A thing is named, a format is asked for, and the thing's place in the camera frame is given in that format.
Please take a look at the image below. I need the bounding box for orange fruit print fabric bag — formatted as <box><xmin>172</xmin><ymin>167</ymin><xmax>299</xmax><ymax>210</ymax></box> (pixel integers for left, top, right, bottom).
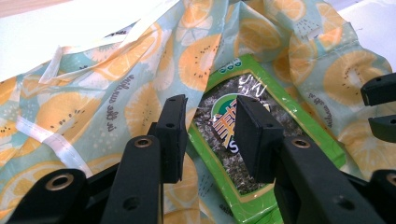
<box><xmin>0</xmin><ymin>0</ymin><xmax>396</xmax><ymax>224</ymax></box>

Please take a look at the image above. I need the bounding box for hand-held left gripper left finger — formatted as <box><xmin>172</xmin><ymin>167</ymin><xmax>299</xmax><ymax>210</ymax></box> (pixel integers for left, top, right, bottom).
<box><xmin>101</xmin><ymin>94</ymin><xmax>189</xmax><ymax>224</ymax></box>

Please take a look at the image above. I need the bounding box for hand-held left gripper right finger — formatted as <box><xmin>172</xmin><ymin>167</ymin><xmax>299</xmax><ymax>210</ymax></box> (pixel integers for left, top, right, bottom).
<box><xmin>234</xmin><ymin>95</ymin><xmax>387</xmax><ymax>224</ymax></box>

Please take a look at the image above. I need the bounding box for green snack packet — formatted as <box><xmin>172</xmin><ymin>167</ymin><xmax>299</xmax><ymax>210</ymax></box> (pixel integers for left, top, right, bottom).
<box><xmin>186</xmin><ymin>53</ymin><xmax>347</xmax><ymax>224</ymax></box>

